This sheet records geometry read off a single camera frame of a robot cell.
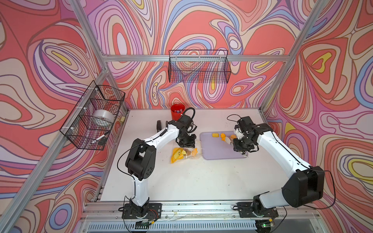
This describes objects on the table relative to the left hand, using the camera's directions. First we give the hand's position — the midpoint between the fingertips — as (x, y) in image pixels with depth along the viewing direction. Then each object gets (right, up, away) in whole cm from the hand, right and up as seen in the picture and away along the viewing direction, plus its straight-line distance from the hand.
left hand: (197, 146), depth 88 cm
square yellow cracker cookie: (+15, +6, +16) cm, 23 cm away
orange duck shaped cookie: (+19, +5, +13) cm, 24 cm away
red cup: (-14, +24, +19) cm, 34 cm away
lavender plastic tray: (+12, -3, +12) cm, 17 cm away
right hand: (+23, -2, -7) cm, 24 cm away
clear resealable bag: (-11, -5, +3) cm, 13 cm away
